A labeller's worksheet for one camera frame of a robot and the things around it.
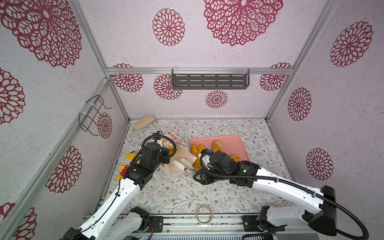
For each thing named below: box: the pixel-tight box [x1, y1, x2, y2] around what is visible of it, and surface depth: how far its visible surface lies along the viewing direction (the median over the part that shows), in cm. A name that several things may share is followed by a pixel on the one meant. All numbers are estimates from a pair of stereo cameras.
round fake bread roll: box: [228, 153, 241, 163], surface depth 96 cm
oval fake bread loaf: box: [213, 139, 223, 153], surface depth 102 cm
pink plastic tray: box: [190, 135, 250, 162], surface depth 108 cm
